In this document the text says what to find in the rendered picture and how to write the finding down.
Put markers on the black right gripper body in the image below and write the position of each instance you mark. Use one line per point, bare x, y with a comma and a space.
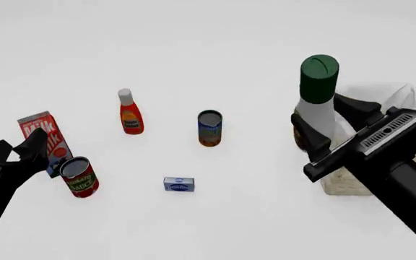
377, 140

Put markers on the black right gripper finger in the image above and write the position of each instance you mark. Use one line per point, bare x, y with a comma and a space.
356, 108
311, 135

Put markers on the green-capped salad dressing bottle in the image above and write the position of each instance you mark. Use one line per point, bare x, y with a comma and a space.
318, 108

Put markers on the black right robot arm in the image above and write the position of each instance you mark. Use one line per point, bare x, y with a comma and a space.
410, 197

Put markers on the woven basket with white liner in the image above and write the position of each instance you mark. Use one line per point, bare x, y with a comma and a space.
349, 181

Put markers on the red and white milk carton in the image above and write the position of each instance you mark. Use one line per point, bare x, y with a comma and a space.
54, 140

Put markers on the red tomato sauce can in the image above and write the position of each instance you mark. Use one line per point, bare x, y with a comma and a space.
81, 181

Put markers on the blue and orange food can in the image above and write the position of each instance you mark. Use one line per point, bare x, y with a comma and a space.
210, 130

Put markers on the red ketchup bottle white cap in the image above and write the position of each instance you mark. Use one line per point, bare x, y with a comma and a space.
131, 119

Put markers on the small blue and white box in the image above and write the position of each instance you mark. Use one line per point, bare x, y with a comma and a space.
179, 184

